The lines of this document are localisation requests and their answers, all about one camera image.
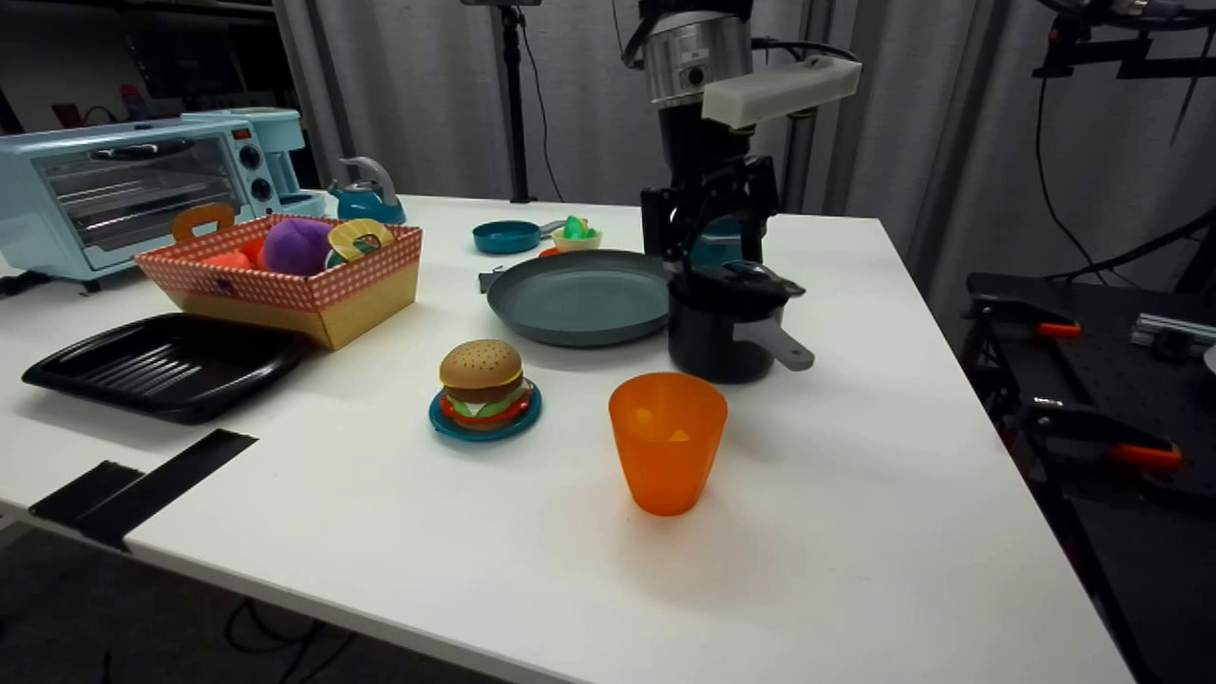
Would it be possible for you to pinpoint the purple toy vegetable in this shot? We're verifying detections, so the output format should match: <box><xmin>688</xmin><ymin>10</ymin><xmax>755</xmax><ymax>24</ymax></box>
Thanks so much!
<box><xmin>257</xmin><ymin>214</ymin><xmax>337</xmax><ymax>278</ymax></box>

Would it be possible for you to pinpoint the black pot with grey handle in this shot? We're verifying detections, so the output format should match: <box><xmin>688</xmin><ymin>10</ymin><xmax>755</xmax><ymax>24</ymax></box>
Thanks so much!
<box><xmin>665</xmin><ymin>281</ymin><xmax>817</xmax><ymax>386</ymax></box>

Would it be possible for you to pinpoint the red toy food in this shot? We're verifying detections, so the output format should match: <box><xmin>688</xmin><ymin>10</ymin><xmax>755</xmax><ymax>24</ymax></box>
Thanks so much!
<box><xmin>203</xmin><ymin>244</ymin><xmax>265</xmax><ymax>273</ymax></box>

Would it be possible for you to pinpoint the small blue frying pan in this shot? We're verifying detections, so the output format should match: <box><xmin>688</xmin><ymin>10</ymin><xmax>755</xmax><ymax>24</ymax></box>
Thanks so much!
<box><xmin>469</xmin><ymin>215</ymin><xmax>567</xmax><ymax>259</ymax></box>

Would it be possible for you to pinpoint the black tape strip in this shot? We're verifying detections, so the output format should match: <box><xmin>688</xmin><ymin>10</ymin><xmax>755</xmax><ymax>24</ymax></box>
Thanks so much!
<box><xmin>28</xmin><ymin>425</ymin><xmax>257</xmax><ymax>552</ymax></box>

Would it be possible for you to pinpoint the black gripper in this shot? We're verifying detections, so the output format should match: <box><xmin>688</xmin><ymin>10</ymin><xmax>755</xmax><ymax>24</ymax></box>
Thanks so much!
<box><xmin>639</xmin><ymin>105</ymin><xmax>782</xmax><ymax>273</ymax></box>

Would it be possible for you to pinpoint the light blue toaster oven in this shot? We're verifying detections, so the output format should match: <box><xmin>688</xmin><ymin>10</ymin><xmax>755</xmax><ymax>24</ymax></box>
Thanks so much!
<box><xmin>0</xmin><ymin>105</ymin><xmax>326</xmax><ymax>286</ymax></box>

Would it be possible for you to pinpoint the green and yellow toy food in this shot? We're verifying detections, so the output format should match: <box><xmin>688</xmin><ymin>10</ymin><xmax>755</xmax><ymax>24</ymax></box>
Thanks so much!
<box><xmin>548</xmin><ymin>214</ymin><xmax>603</xmax><ymax>253</ymax></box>

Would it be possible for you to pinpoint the dark shelving unit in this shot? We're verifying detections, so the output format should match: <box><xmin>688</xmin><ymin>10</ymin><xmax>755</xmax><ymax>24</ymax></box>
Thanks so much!
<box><xmin>0</xmin><ymin>0</ymin><xmax>307</xmax><ymax>130</ymax></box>

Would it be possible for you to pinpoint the grey device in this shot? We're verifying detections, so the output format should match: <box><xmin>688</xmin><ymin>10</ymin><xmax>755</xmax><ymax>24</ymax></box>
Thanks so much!
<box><xmin>1128</xmin><ymin>310</ymin><xmax>1216</xmax><ymax>363</ymax></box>

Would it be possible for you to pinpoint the toy burger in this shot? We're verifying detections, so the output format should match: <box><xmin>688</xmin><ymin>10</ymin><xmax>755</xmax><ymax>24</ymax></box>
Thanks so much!
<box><xmin>437</xmin><ymin>335</ymin><xmax>534</xmax><ymax>431</ymax></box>

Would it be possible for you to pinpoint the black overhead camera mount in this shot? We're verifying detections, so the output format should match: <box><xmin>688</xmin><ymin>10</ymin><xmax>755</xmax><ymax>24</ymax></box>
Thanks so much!
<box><xmin>1030</xmin><ymin>0</ymin><xmax>1216</xmax><ymax>84</ymax></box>

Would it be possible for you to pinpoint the small teal plate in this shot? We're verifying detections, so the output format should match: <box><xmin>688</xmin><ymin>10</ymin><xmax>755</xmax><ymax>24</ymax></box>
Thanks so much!
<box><xmin>427</xmin><ymin>381</ymin><xmax>548</xmax><ymax>444</ymax></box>

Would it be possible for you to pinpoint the teal toy kettle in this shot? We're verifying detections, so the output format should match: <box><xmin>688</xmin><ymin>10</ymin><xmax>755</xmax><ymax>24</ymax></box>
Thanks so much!
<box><xmin>332</xmin><ymin>150</ymin><xmax>409</xmax><ymax>228</ymax></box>

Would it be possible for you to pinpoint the large grey frying pan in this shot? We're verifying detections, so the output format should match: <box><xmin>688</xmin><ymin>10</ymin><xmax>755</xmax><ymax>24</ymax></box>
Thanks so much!
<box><xmin>474</xmin><ymin>247</ymin><xmax>681</xmax><ymax>352</ymax></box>

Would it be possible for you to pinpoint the black clamp with orange handle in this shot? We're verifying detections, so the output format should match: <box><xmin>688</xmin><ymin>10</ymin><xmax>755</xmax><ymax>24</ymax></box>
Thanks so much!
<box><xmin>964</xmin><ymin>292</ymin><xmax>1087</xmax><ymax>345</ymax></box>
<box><xmin>1017</xmin><ymin>400</ymin><xmax>1190</xmax><ymax>480</ymax></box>

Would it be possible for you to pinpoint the black tripod pole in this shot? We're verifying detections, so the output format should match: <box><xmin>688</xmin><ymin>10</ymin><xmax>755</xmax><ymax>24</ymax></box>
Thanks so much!
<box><xmin>459</xmin><ymin>0</ymin><xmax>545</xmax><ymax>205</ymax></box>

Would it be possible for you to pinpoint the red and yellow cardboard basket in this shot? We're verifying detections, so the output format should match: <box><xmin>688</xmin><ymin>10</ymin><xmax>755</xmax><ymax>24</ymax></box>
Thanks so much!
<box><xmin>132</xmin><ymin>200</ymin><xmax>427</xmax><ymax>352</ymax></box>

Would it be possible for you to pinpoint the orange plastic cup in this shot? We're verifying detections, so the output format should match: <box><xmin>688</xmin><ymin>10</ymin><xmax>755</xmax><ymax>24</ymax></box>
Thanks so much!
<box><xmin>603</xmin><ymin>368</ymin><xmax>735</xmax><ymax>519</ymax></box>

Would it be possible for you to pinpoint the teal cup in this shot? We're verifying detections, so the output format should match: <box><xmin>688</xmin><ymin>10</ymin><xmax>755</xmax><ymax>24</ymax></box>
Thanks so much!
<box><xmin>688</xmin><ymin>205</ymin><xmax>764</xmax><ymax>273</ymax></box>

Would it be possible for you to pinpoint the black side table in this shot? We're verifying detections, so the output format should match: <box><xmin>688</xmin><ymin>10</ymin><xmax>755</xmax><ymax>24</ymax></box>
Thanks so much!
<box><xmin>962</xmin><ymin>269</ymin><xmax>1216</xmax><ymax>684</ymax></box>

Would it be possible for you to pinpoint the black baking tray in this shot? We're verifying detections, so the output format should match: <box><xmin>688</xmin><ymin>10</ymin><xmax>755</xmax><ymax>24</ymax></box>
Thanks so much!
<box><xmin>18</xmin><ymin>310</ymin><xmax>317</xmax><ymax>425</ymax></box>

